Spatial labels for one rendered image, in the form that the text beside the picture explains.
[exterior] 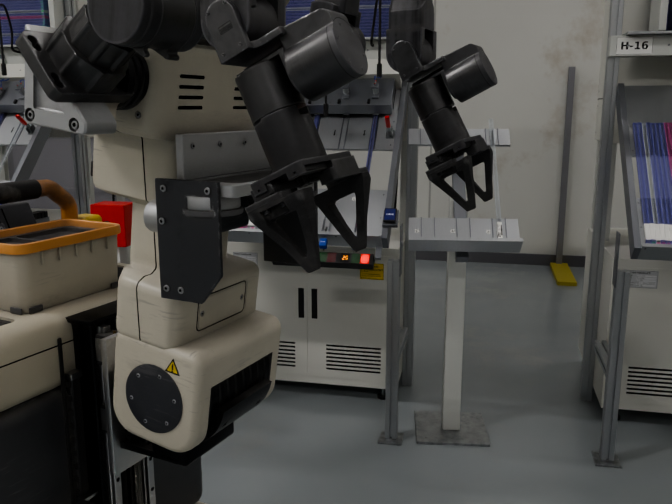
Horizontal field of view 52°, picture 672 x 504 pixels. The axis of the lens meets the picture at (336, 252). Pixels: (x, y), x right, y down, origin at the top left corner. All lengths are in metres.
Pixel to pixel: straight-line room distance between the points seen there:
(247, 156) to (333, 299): 1.66
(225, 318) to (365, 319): 1.60
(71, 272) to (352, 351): 1.63
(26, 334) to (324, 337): 1.71
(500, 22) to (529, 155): 0.95
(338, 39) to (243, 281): 0.54
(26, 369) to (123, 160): 0.36
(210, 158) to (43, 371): 0.44
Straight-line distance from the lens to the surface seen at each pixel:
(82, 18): 0.83
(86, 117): 0.84
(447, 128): 1.06
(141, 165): 1.00
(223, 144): 0.99
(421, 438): 2.49
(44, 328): 1.17
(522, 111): 5.15
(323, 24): 0.66
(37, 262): 1.19
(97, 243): 1.28
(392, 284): 2.29
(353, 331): 2.67
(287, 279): 2.68
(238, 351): 1.04
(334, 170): 0.68
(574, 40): 5.19
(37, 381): 1.17
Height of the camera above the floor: 1.13
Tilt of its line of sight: 12 degrees down
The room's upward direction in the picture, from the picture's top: straight up
